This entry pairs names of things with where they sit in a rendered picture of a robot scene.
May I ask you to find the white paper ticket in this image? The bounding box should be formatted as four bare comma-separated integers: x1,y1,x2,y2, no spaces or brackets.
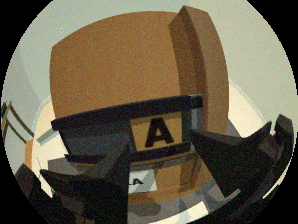
128,169,157,193

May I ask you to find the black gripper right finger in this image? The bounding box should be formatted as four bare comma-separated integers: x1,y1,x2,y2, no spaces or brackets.
190,121,271,198

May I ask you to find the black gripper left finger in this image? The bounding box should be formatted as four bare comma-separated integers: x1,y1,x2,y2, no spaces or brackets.
39,141,130,224

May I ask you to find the orange letter tile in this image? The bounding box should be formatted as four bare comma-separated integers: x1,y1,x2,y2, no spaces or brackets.
130,111,182,151

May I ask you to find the beige flat square slab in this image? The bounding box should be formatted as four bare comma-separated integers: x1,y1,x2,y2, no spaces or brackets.
36,101,56,143

